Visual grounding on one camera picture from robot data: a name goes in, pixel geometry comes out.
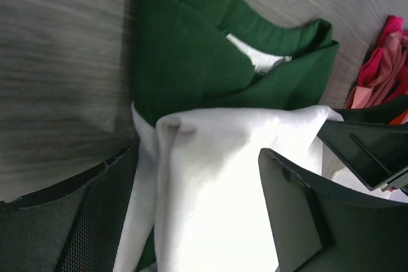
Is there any green and white t-shirt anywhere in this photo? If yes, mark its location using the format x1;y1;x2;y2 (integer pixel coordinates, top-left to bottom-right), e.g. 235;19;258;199
113;0;340;271

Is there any folded pink t-shirt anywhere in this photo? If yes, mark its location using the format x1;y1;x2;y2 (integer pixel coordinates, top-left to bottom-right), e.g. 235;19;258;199
344;29;408;110

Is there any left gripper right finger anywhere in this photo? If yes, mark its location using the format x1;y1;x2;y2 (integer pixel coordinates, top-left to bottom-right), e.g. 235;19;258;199
258;148;407;271

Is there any folded orange t-shirt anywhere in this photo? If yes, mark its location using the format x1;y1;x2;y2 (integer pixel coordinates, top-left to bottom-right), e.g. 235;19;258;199
390;110;408;125

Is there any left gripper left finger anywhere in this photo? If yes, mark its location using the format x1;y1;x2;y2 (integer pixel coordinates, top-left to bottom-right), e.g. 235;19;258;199
1;145;138;271

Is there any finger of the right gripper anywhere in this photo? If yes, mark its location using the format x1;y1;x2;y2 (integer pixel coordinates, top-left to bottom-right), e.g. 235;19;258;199
317;120;407;192
335;95;408;124

